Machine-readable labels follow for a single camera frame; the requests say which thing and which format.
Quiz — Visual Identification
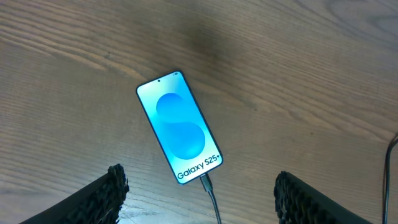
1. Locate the black USB charging cable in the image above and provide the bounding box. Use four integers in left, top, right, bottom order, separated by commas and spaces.
199, 133, 398, 224

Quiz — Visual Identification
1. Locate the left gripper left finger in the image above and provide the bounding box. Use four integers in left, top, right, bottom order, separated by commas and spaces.
21, 164, 129, 224

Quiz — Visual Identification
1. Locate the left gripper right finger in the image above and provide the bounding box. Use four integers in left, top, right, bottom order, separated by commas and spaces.
274, 171, 370, 224

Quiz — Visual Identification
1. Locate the blue Galaxy smartphone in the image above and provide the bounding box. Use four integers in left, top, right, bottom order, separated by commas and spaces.
136, 70, 223, 185

